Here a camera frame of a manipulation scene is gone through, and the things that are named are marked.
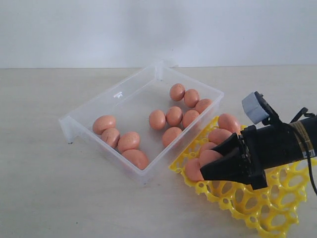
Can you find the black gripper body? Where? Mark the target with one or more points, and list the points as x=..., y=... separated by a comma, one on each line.
x=270, y=147

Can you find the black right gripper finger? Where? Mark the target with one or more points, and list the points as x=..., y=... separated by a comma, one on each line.
x=232, y=143

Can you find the clear plastic bin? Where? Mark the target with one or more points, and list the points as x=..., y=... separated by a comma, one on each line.
x=131, y=101

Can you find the brown egg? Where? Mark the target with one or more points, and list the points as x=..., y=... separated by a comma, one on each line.
x=191, y=98
x=189, y=117
x=130, y=140
x=218, y=135
x=229, y=122
x=157, y=120
x=137, y=158
x=111, y=137
x=174, y=116
x=177, y=92
x=207, y=146
x=202, y=105
x=208, y=156
x=170, y=135
x=192, y=170
x=102, y=123

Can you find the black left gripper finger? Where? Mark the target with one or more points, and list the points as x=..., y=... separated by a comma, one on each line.
x=231, y=167

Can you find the yellow plastic egg tray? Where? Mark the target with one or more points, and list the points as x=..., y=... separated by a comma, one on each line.
x=271, y=211

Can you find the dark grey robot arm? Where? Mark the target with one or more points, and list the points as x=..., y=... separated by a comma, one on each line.
x=245, y=157

